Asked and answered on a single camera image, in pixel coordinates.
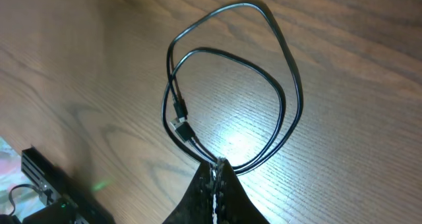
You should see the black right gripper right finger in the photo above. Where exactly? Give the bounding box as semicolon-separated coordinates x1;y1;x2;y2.
216;159;269;224

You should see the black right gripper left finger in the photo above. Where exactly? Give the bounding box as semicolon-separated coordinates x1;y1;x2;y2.
163;162;214;224

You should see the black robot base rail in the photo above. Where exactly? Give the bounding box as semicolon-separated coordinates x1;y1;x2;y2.
1;147;115;224

